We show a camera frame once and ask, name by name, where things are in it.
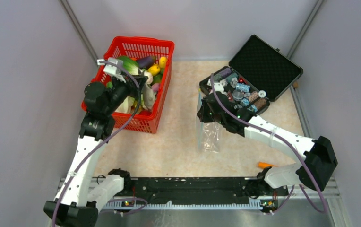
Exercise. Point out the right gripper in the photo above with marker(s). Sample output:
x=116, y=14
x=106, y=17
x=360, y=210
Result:
x=202, y=114

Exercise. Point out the yellow lemon toy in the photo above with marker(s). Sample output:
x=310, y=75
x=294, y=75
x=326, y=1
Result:
x=154, y=69

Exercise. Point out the orange toy carrot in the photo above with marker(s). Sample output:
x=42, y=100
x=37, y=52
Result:
x=263, y=165

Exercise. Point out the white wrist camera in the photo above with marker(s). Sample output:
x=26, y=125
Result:
x=218, y=87
x=112, y=67

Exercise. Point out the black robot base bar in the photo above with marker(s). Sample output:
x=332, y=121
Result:
x=200, y=190

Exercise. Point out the red plastic basket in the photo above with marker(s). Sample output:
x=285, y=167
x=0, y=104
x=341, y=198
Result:
x=141, y=115

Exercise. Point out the purple eggplant toy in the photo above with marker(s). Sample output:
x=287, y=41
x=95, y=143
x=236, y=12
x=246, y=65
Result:
x=146, y=62

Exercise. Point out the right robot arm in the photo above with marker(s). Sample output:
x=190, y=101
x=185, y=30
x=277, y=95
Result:
x=315, y=159

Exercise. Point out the green bok choy toy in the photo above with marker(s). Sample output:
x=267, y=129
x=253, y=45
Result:
x=130, y=65

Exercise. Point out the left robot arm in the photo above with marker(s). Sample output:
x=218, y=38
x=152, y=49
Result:
x=75, y=205

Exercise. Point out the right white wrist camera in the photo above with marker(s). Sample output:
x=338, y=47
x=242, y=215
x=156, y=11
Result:
x=218, y=87

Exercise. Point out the clear zip top bag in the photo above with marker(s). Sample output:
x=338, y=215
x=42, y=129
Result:
x=208, y=132

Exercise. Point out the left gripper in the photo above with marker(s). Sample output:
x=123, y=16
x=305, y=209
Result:
x=134, y=91

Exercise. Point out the black poker chip case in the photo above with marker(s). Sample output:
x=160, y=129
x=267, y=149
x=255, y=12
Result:
x=257, y=75

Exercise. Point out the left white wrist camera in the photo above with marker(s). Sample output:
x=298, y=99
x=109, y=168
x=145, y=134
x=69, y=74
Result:
x=112, y=67

